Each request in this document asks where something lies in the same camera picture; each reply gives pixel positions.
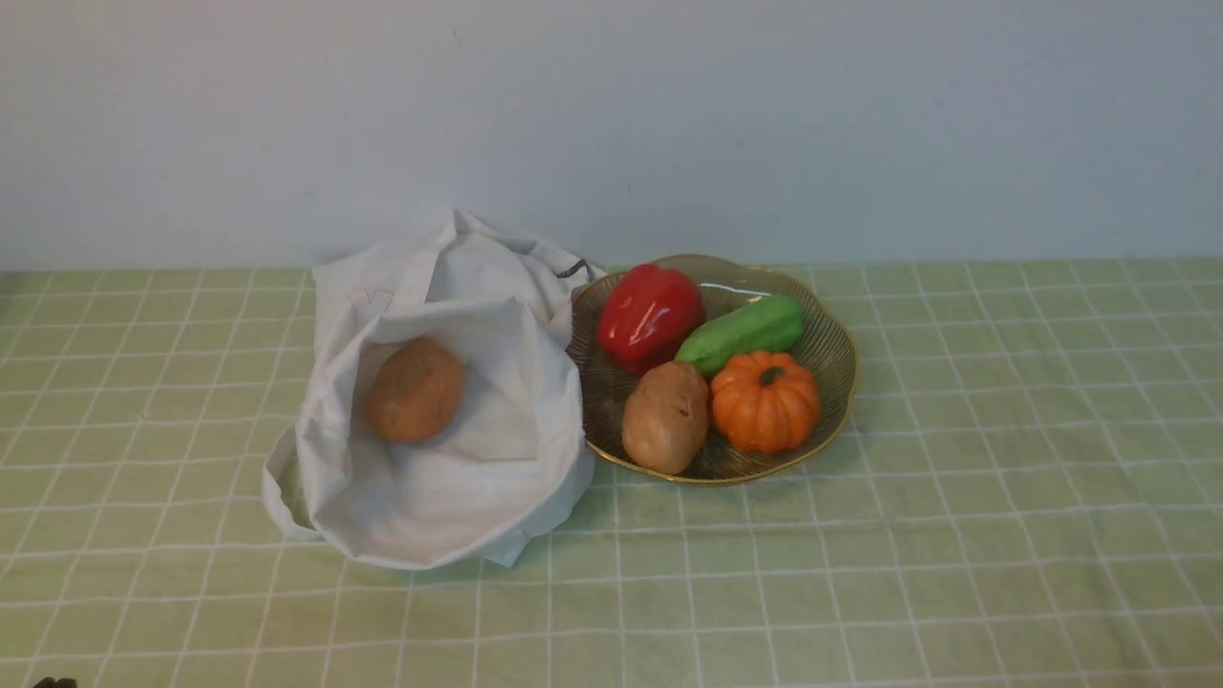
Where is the brown potato from bag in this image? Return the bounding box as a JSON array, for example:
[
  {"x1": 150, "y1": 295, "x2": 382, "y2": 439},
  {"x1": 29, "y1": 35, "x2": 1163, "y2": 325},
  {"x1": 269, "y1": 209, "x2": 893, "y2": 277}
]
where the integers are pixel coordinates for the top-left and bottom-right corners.
[{"x1": 364, "y1": 336, "x2": 464, "y2": 444}]

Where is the white cloth bag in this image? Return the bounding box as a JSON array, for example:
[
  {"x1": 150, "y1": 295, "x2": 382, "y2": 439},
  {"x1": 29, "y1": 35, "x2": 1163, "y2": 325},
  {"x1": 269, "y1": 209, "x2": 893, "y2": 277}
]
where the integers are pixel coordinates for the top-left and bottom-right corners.
[{"x1": 260, "y1": 210, "x2": 603, "y2": 569}]

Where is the red bell pepper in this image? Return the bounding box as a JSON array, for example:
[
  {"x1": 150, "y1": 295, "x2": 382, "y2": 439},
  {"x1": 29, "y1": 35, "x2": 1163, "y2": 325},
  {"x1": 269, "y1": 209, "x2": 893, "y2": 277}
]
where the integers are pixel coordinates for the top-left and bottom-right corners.
[{"x1": 598, "y1": 263, "x2": 707, "y2": 378}]

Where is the tan potato in plate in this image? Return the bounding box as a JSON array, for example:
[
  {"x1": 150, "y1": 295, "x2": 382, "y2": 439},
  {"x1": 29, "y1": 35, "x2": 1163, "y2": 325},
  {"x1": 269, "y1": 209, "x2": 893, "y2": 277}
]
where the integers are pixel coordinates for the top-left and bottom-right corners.
[{"x1": 621, "y1": 360, "x2": 709, "y2": 477}]

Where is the orange mini pumpkin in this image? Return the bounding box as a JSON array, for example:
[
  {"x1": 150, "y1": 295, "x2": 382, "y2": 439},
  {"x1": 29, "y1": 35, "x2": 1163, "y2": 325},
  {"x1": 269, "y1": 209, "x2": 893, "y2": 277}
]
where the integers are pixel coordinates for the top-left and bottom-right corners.
[{"x1": 709, "y1": 349, "x2": 823, "y2": 455}]

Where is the green cucumber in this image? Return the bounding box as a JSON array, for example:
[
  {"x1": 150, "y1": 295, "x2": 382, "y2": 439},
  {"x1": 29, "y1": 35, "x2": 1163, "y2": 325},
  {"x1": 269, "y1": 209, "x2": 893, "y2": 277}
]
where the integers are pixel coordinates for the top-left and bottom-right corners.
[{"x1": 676, "y1": 295, "x2": 806, "y2": 378}]

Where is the green checkered tablecloth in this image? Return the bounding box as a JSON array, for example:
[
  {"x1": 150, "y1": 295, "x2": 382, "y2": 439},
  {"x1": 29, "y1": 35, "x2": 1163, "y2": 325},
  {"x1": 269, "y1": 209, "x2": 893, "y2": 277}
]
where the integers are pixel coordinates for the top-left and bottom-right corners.
[{"x1": 1, "y1": 258, "x2": 1222, "y2": 687}]

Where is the gold wire basket plate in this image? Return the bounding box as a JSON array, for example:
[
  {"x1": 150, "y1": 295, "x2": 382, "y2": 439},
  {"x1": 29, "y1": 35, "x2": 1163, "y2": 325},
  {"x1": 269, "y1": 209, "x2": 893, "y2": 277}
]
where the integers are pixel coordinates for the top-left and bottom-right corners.
[{"x1": 567, "y1": 254, "x2": 861, "y2": 486}]

